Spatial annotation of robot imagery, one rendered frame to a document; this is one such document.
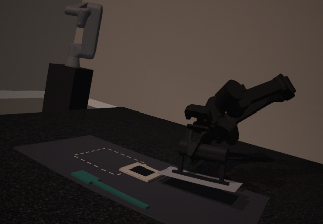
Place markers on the green small trowel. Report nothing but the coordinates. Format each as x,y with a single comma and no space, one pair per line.
89,179

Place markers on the tan square tile with black center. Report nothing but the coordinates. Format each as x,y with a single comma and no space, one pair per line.
141,171

